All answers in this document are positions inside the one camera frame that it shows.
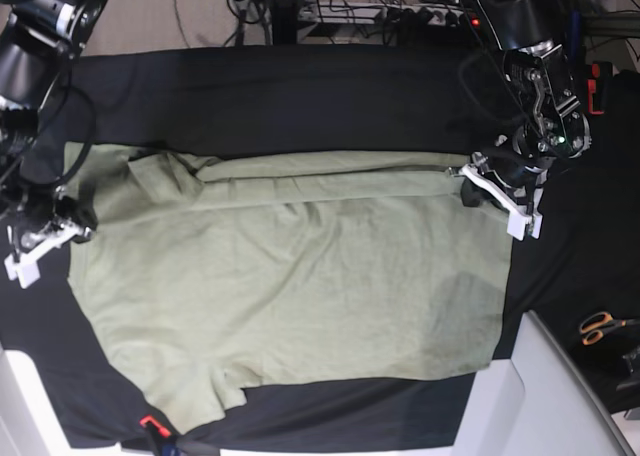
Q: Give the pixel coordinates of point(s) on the white block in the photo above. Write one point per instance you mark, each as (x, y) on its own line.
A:
(536, 403)
(29, 425)

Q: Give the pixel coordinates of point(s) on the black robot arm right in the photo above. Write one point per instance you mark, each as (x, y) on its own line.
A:
(39, 44)

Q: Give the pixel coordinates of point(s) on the black device at right edge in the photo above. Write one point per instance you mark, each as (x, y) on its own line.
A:
(631, 362)

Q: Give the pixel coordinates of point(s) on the orange handled scissors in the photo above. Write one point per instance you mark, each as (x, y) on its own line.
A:
(600, 324)

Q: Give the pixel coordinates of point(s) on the green T-shirt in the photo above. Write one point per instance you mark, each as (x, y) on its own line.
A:
(208, 277)

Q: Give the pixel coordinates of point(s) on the red blue clamp bottom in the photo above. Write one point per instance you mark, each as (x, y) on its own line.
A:
(161, 440)

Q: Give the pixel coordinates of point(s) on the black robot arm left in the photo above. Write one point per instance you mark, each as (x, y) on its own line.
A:
(524, 41)

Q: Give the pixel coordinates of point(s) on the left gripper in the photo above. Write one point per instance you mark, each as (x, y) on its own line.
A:
(517, 169)

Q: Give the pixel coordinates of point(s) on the white block right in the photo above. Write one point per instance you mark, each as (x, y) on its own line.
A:
(536, 403)

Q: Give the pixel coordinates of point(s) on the red black clamp right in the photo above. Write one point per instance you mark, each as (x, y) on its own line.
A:
(600, 75)

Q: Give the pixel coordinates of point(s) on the white power strip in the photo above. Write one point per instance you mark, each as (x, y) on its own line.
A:
(332, 12)

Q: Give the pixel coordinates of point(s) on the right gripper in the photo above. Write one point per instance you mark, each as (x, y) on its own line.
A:
(38, 222)

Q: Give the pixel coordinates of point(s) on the white block left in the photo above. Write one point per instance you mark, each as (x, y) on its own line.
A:
(29, 425)

